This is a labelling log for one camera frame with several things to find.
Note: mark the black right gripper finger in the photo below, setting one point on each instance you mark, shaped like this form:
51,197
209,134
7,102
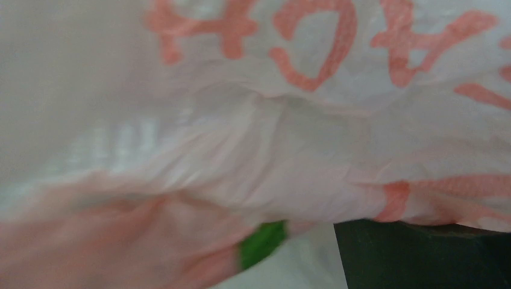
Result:
400,255

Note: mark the pink plastic bag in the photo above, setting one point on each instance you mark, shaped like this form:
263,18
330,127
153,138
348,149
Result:
175,144

